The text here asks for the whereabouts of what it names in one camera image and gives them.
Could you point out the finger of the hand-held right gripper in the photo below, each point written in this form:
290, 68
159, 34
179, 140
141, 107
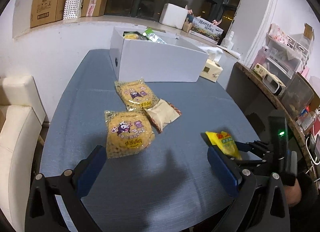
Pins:
250, 164
243, 146

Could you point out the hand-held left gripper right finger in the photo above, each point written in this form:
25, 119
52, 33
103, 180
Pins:
222, 172

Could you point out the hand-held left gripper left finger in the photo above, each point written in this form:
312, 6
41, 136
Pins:
90, 172

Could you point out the bright yellow snack packet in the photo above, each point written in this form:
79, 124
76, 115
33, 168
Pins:
225, 144

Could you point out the white cardboard box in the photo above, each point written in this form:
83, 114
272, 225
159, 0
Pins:
155, 64

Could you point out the green seaweed snack packet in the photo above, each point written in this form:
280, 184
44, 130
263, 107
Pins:
151, 35

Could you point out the person's right forearm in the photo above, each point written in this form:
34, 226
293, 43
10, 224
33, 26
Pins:
310, 197

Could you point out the person's right hand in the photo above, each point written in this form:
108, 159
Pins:
293, 195

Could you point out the clear acrylic box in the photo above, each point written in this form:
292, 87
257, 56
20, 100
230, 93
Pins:
297, 94

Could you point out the yellow biscuit packet cow print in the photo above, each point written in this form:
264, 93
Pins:
127, 134
132, 94

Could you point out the wooden-edged side table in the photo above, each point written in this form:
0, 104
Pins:
250, 91

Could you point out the white device dark screen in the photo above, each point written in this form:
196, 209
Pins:
272, 84

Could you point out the blue-grey tablecloth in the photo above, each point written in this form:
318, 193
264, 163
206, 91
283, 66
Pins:
150, 184

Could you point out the small cream device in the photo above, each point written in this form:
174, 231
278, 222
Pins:
260, 69

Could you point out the beige tissue box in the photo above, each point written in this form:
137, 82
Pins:
211, 71

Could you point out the cream sofa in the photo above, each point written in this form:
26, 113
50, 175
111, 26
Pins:
17, 134

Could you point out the beige snack packet orange edges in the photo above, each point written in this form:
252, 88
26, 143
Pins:
160, 114

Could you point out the white desktop storage organizer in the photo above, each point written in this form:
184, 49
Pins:
282, 56

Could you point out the white plastic bottle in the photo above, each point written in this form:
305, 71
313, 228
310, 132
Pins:
227, 41

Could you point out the landscape printed carton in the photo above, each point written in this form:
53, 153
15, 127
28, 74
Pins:
205, 30

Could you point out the pale yellow snack packet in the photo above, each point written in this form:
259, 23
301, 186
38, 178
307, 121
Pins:
131, 36

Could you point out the white foam box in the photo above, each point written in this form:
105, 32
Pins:
172, 15

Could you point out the small open cardboard box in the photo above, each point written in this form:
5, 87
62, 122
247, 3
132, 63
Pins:
93, 5

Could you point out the brown cardboard wall tag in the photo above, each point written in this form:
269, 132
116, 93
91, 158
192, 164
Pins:
309, 31

